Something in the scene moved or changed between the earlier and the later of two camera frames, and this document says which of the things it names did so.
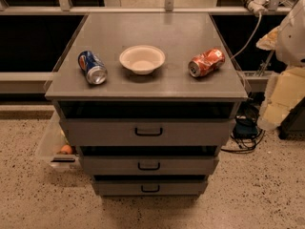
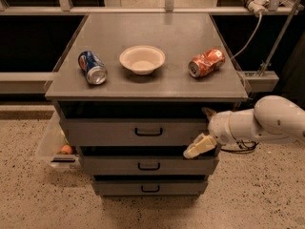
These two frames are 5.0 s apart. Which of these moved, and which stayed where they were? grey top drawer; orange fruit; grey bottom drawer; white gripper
Moved: white gripper
Stayed: orange fruit; grey bottom drawer; grey top drawer
